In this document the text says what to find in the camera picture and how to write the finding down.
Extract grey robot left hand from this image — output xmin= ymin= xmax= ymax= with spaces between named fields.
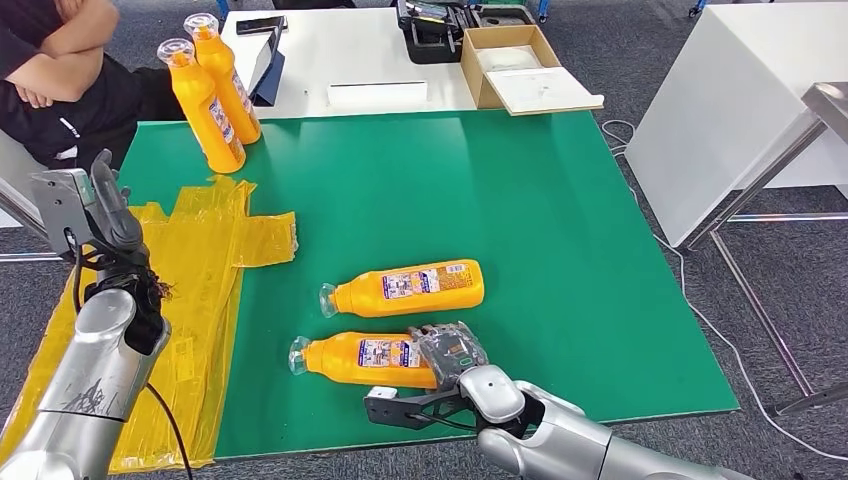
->
xmin=88 ymin=148 xmax=150 ymax=267

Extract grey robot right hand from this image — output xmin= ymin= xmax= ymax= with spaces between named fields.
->
xmin=407 ymin=321 xmax=492 ymax=393

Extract person's left hand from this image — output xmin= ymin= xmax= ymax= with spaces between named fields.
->
xmin=14 ymin=84 xmax=60 ymax=109

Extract orange plastic bottle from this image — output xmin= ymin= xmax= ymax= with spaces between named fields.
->
xmin=318 ymin=258 xmax=486 ymax=319
xmin=288 ymin=331 xmax=442 ymax=391
xmin=156 ymin=37 xmax=248 ymax=176
xmin=183 ymin=13 xmax=263 ymax=146

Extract person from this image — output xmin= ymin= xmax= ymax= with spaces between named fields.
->
xmin=0 ymin=0 xmax=187 ymax=172

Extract grey side table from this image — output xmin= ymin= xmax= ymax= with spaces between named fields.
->
xmin=0 ymin=129 xmax=61 ymax=246

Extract yellow plastic sheet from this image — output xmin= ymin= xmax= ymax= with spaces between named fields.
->
xmin=0 ymin=174 xmax=299 ymax=475

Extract green table mat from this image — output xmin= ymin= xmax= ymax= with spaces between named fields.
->
xmin=115 ymin=109 xmax=741 ymax=462

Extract tablet in dark folio case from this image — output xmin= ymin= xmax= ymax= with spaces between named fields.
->
xmin=248 ymin=16 xmax=287 ymax=107

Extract black smartphone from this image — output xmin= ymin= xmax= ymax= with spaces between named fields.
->
xmin=235 ymin=15 xmax=287 ymax=36

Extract white box lid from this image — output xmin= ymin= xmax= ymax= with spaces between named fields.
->
xmin=484 ymin=66 xmax=606 ymax=117

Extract brown cardboard box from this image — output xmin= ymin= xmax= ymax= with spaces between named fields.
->
xmin=459 ymin=23 xmax=563 ymax=111

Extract white foam insert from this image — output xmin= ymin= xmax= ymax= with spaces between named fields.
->
xmin=475 ymin=44 xmax=543 ymax=73

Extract black tool case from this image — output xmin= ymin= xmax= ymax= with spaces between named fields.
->
xmin=396 ymin=0 xmax=537 ymax=65

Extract large white table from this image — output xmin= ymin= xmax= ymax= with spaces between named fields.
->
xmin=623 ymin=0 xmax=848 ymax=250

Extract grey metal table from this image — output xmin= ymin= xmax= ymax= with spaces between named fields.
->
xmin=682 ymin=80 xmax=848 ymax=420

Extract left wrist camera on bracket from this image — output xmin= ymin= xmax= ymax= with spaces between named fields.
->
xmin=29 ymin=167 xmax=101 ymax=256

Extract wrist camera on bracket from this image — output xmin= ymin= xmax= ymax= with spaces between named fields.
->
xmin=362 ymin=386 xmax=478 ymax=435
xmin=29 ymin=167 xmax=101 ymax=256

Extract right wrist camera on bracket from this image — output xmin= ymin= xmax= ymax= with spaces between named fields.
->
xmin=362 ymin=386 xmax=478 ymax=435

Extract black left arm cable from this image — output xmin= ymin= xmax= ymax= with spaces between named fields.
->
xmin=62 ymin=228 xmax=195 ymax=480

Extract white floor cable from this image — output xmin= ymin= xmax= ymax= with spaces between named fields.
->
xmin=599 ymin=119 xmax=848 ymax=464

